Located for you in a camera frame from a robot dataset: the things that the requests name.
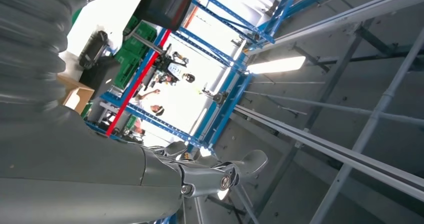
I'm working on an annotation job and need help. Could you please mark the black handheld controller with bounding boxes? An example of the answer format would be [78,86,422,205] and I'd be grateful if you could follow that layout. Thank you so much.
[78,30,109,70]

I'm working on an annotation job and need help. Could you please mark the black zip case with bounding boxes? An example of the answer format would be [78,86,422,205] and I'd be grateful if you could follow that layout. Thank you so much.
[135,0,195,32]

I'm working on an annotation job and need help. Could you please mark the black machine with white label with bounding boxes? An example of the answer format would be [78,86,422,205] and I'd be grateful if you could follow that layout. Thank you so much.
[150,43,197,85]

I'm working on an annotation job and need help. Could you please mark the white table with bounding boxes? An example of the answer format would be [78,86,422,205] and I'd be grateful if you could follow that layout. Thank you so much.
[66,0,153,81]

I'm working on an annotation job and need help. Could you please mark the grey ceiling cable rail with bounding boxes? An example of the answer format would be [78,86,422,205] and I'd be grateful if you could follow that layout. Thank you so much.
[233,104,424,200]

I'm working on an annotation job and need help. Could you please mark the ceiling light strip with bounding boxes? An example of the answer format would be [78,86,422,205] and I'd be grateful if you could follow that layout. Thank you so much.
[246,55,307,75]

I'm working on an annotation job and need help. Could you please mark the green plastic crate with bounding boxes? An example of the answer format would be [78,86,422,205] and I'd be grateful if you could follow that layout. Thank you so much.
[114,48,143,90]
[123,15,158,57]

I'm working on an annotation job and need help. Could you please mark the grey ceiling beam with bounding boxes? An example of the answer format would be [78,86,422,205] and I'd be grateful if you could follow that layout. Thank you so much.
[248,0,424,56]

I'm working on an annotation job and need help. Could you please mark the person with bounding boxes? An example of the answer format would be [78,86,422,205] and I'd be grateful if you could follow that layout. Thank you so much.
[132,88,166,118]

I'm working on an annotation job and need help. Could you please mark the cardboard box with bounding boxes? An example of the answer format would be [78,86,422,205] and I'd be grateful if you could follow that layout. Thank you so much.
[56,74,96,116]

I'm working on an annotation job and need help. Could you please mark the red upright bar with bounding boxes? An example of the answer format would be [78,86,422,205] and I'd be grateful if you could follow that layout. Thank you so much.
[105,0,198,137]

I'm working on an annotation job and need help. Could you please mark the grey ceiling pipe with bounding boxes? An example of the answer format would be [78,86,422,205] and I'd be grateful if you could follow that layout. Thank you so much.
[309,27,424,224]
[243,89,424,126]

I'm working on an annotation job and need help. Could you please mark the blue steel shelving rack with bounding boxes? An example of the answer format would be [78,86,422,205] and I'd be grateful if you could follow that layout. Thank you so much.
[84,0,332,151]

